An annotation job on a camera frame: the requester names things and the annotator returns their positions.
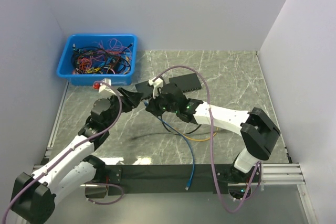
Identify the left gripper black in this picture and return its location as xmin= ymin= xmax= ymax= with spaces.
xmin=105 ymin=86 xmax=144 ymax=129

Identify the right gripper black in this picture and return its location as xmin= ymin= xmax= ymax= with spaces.
xmin=146 ymin=89 xmax=179 ymax=116

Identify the black network switch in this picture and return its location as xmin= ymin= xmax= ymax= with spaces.
xmin=135 ymin=81 xmax=153 ymax=100
xmin=169 ymin=73 xmax=202 ymax=93

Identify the black ethernet cable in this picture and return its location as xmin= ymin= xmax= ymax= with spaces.
xmin=157 ymin=115 xmax=203 ymax=136

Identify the blue ethernet cable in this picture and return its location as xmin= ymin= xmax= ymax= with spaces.
xmin=143 ymin=100 xmax=196 ymax=191

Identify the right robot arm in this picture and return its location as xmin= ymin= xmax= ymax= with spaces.
xmin=146 ymin=80 xmax=281 ymax=184

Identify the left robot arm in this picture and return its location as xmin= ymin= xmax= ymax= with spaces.
xmin=9 ymin=88 xmax=142 ymax=223

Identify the blue plastic bin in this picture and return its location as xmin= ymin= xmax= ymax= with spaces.
xmin=57 ymin=34 xmax=137 ymax=86

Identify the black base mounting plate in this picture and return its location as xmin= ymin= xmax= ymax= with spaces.
xmin=75 ymin=164 xmax=263 ymax=196

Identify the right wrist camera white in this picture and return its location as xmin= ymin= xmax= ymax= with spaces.
xmin=148 ymin=77 xmax=164 ymax=98

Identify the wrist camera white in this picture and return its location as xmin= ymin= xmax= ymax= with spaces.
xmin=93 ymin=78 xmax=116 ymax=96
xmin=148 ymin=77 xmax=164 ymax=98

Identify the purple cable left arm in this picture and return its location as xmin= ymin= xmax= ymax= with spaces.
xmin=1 ymin=79 xmax=124 ymax=223

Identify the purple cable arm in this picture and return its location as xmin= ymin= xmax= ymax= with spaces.
xmin=1 ymin=79 xmax=124 ymax=223
xmin=154 ymin=65 xmax=263 ymax=214

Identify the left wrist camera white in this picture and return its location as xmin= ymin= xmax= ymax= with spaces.
xmin=93 ymin=78 xmax=116 ymax=96

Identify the tangled coloured cables bundle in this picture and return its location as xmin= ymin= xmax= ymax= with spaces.
xmin=70 ymin=38 xmax=134 ymax=76

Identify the orange ethernet cable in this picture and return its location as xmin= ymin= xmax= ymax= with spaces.
xmin=175 ymin=126 xmax=219 ymax=143

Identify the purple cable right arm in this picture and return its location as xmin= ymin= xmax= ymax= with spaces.
xmin=154 ymin=65 xmax=263 ymax=214

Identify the aluminium rail frame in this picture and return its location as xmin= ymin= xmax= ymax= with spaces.
xmin=28 ymin=50 xmax=316 ymax=224

